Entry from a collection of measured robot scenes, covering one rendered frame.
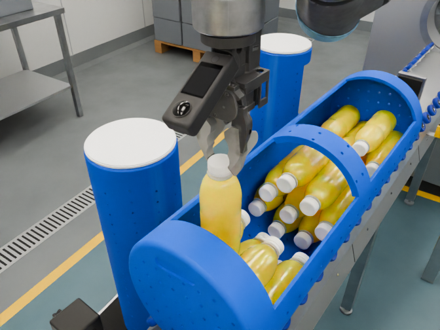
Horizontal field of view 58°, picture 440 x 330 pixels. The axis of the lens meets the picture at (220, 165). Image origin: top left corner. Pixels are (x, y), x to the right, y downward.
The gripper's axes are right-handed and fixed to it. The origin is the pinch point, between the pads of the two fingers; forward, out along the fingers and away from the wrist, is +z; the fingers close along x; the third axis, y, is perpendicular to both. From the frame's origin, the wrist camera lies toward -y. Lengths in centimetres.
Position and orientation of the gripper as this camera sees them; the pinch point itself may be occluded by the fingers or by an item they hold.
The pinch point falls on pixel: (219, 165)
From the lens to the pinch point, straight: 61.0
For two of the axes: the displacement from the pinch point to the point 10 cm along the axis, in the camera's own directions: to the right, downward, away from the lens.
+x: -7.9, -3.5, 5.0
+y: 6.1, -4.7, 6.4
